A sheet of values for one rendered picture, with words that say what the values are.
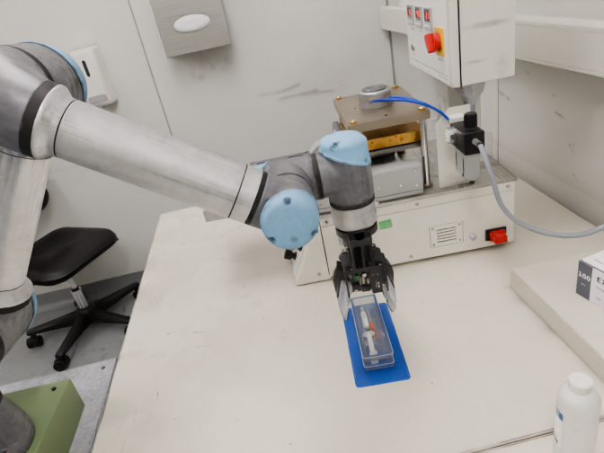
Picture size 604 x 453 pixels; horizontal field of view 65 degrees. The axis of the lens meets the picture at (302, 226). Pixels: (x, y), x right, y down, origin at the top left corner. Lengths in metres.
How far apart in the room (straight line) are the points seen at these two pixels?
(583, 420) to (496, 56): 0.68
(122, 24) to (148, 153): 1.96
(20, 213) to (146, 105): 1.79
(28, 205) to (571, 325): 0.91
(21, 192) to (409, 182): 0.75
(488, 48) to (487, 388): 0.64
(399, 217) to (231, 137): 1.60
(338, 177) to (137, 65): 1.92
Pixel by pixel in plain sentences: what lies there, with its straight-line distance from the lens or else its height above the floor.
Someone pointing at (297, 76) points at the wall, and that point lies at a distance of 2.55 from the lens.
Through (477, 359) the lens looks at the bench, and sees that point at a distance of 0.95.
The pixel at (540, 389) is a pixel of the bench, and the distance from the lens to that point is 0.91.
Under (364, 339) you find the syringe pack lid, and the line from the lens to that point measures 0.93.
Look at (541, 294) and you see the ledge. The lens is 1.03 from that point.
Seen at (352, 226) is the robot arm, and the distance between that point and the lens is 0.77.
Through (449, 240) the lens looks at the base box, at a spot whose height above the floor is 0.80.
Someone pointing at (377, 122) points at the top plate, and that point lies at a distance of 1.07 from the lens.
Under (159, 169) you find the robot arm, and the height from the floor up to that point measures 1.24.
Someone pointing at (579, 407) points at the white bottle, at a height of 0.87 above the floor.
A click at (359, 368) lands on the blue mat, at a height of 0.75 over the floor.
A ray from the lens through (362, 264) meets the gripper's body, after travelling 0.81.
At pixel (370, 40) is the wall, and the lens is 2.61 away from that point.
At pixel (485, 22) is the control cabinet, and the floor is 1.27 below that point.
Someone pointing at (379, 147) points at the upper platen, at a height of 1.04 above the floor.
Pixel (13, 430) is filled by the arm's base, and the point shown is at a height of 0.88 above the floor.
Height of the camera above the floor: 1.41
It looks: 27 degrees down
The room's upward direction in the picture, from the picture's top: 12 degrees counter-clockwise
